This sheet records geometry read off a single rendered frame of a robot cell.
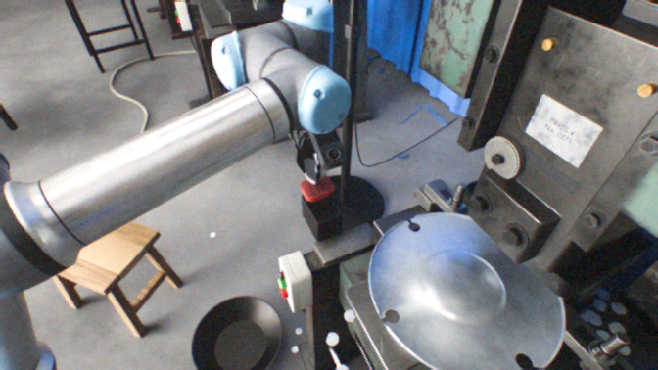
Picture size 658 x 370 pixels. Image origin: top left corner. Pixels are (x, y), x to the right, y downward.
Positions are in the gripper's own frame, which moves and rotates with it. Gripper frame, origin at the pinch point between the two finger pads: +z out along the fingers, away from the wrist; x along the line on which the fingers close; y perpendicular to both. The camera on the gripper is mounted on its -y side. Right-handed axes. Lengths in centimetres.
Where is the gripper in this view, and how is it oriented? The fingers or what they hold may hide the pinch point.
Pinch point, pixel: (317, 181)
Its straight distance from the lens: 78.0
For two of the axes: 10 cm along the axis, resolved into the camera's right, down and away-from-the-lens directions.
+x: -9.1, 2.9, -3.0
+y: -4.2, -6.3, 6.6
